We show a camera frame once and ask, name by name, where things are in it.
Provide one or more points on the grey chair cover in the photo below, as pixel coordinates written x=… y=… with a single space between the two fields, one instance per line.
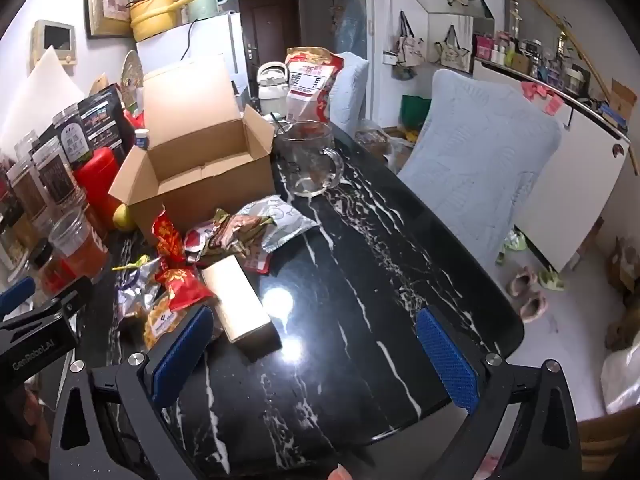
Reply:
x=348 y=92
x=477 y=158

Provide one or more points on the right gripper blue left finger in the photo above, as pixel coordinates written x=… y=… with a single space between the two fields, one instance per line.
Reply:
x=175 y=355

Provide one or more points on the clear jar red label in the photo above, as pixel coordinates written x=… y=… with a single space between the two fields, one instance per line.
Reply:
x=74 y=237

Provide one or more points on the white grey snack packet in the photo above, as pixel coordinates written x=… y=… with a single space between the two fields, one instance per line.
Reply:
x=286 y=221

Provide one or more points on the red gold snack packet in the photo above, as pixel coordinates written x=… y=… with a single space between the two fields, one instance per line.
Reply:
x=182 y=284

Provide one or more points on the waffle snack packet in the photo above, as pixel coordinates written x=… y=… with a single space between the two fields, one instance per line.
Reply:
x=162 y=320

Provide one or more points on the red canister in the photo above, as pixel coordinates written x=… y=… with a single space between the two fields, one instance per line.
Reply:
x=96 y=177

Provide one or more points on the silver purple snack packet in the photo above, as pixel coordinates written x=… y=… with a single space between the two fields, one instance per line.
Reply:
x=136 y=291

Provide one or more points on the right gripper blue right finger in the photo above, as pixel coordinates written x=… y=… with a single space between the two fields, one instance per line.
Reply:
x=453 y=370

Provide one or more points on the pink slippers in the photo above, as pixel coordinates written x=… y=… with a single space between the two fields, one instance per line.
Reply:
x=522 y=286

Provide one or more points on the gold rectangular box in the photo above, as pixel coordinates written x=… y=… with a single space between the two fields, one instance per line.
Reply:
x=245 y=321

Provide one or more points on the white mini fridge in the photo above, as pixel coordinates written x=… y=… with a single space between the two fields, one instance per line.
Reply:
x=215 y=41

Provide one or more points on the grey chair cover near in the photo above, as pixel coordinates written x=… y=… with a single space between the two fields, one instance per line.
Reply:
x=477 y=158

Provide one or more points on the wall intercom panel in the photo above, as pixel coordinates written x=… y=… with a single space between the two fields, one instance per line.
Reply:
x=59 y=37

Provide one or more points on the tote bag right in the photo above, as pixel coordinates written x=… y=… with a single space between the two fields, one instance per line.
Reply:
x=451 y=54

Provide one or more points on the green lollipop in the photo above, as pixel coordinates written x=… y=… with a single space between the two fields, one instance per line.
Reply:
x=142 y=261

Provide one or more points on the dark label jar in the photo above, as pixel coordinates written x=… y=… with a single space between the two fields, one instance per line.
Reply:
x=54 y=171

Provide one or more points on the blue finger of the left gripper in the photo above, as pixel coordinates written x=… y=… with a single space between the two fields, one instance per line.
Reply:
x=16 y=294

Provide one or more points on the tote bag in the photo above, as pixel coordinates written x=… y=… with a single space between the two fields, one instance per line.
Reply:
x=451 y=54
x=410 y=49

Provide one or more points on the yellow saucepan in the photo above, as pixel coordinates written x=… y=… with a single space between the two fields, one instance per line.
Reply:
x=149 y=18

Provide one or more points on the clear glass mug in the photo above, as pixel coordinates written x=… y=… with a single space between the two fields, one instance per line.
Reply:
x=311 y=163

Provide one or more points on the small white blue bottle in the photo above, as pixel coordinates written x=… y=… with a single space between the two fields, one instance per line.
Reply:
x=141 y=138

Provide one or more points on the open cardboard box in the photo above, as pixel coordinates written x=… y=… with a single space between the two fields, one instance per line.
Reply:
x=205 y=152

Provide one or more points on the tote bag left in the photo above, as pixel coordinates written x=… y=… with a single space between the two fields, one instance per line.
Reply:
x=410 y=49

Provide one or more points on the yellow lemon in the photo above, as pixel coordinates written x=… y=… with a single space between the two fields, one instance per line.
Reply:
x=122 y=219

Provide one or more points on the white thermos kettle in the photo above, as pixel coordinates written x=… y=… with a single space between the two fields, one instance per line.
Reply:
x=272 y=81

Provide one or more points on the grey chair cover far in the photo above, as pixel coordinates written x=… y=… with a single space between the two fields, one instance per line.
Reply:
x=348 y=92

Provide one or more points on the cashew nut bag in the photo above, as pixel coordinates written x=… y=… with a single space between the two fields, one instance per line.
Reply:
x=311 y=75

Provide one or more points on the brown gold snack packet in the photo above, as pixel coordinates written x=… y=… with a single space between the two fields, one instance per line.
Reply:
x=223 y=236

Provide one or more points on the woven round mat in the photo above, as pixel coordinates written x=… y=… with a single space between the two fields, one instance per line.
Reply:
x=131 y=81

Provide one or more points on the white foam board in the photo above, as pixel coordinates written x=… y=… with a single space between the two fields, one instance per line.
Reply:
x=30 y=107

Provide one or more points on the black snack pouch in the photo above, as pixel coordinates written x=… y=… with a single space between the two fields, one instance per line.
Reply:
x=102 y=119

